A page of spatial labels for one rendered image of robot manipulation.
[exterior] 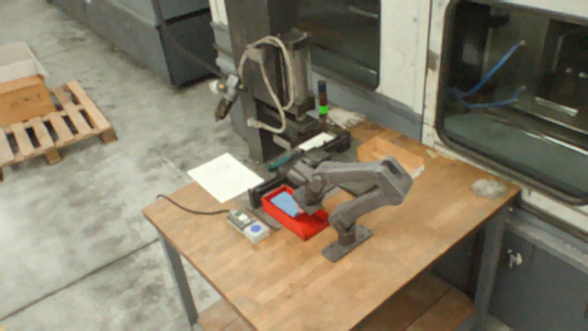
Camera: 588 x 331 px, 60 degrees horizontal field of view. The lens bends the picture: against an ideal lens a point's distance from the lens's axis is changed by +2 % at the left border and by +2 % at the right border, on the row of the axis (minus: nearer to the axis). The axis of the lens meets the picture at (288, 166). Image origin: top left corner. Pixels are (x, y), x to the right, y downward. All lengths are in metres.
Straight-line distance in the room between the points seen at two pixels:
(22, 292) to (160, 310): 0.87
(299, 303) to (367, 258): 0.29
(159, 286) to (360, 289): 1.65
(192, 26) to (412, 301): 3.42
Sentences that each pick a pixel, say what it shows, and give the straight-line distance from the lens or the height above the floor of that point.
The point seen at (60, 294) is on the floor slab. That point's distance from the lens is 3.27.
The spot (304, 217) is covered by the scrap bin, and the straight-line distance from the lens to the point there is 1.88.
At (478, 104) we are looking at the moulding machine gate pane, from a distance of 2.10.
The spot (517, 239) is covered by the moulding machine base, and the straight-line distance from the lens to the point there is 2.31.
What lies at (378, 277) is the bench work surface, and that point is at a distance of 1.67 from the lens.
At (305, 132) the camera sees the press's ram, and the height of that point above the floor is 1.15.
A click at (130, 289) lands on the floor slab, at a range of 3.10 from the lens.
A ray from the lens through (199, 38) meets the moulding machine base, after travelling 5.06.
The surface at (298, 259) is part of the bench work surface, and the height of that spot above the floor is 0.90.
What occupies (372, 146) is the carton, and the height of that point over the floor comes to 0.93.
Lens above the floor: 2.14
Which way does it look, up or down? 35 degrees down
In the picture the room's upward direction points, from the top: 7 degrees counter-clockwise
